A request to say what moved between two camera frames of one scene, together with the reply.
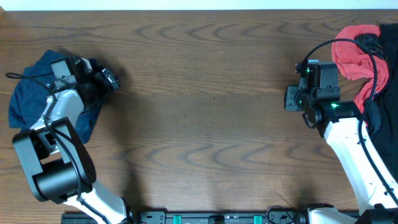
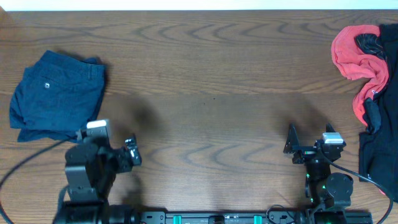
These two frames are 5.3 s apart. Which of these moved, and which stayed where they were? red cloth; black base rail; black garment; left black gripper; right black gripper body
Moved: right black gripper body; left black gripper
Stayed: red cloth; black base rail; black garment
